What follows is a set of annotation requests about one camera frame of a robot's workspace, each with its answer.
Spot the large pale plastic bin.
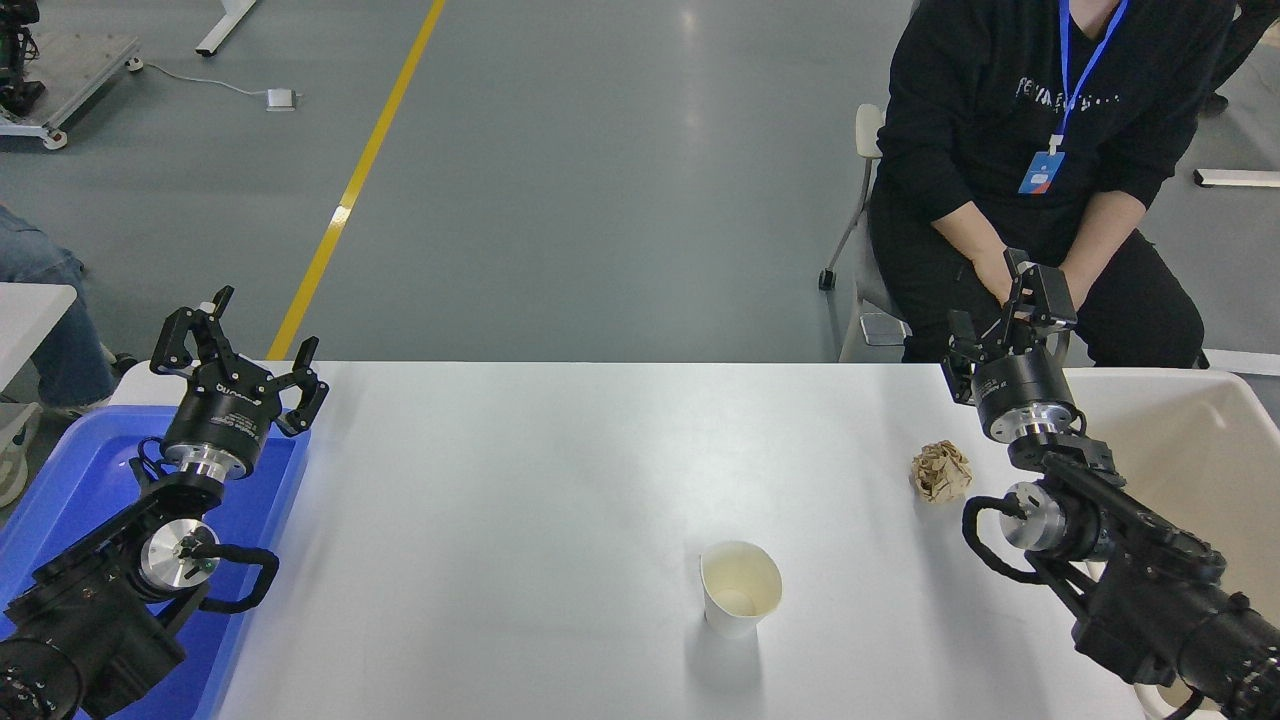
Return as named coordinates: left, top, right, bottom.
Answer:
left=1060, top=368, right=1280, bottom=720

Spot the white table leg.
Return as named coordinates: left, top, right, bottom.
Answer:
left=195, top=0, right=259, bottom=57

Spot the grey wheeled platform cart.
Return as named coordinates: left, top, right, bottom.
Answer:
left=0, top=30, right=144, bottom=151

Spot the white floor cable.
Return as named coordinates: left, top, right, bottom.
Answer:
left=140, top=62, right=269, bottom=99

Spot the black equipment on cart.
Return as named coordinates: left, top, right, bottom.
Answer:
left=0, top=0, right=46, bottom=116

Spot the white grey office chair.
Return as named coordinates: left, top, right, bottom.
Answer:
left=818, top=103, right=911, bottom=363

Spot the person's right hand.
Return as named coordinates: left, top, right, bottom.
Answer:
left=972, top=248, right=1016, bottom=306

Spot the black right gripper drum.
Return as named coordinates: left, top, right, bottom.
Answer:
left=972, top=350, right=1077, bottom=433

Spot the person in jeans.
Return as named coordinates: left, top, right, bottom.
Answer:
left=0, top=205, right=121, bottom=419

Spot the blue plastic tray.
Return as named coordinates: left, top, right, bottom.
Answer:
left=0, top=405, right=311, bottom=720

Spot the person in black trousers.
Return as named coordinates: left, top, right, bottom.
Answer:
left=1200, top=0, right=1280, bottom=117

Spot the white paper cup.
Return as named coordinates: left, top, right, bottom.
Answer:
left=700, top=541, right=783, bottom=640

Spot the tan paper ball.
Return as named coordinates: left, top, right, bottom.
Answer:
left=910, top=440, right=973, bottom=503

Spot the small white side table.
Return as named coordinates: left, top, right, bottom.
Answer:
left=0, top=283, right=78, bottom=393

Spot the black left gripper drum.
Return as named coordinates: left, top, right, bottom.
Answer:
left=163, top=365, right=286, bottom=473

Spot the seated person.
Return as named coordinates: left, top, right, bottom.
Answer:
left=868, top=0, right=1241, bottom=366

